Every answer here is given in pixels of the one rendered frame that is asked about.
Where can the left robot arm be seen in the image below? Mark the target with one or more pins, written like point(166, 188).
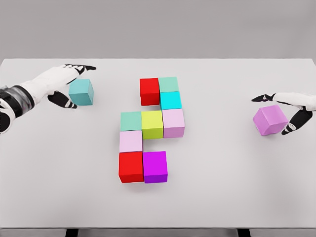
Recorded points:
point(22, 95)

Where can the magenta purple cube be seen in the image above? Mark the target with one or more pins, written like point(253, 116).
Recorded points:
point(155, 166)

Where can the teal cube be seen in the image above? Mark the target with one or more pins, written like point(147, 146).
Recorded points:
point(81, 91)

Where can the orchid purple cube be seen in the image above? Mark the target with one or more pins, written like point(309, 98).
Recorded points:
point(270, 119)

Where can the red cube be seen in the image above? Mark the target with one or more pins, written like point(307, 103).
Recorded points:
point(130, 166)
point(149, 90)

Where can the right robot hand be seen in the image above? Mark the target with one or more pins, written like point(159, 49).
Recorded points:
point(296, 100)

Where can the cyan cube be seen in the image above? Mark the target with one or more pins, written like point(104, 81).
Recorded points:
point(170, 99)

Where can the pale pink cube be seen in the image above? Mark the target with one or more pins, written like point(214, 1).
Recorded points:
point(173, 122)
point(130, 141)

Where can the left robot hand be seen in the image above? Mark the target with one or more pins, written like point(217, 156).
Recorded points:
point(59, 76)

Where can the mint green cube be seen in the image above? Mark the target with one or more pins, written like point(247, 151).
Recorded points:
point(169, 84)
point(130, 121)

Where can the yellow-green cube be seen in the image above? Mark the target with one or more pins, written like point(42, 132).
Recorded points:
point(152, 124)

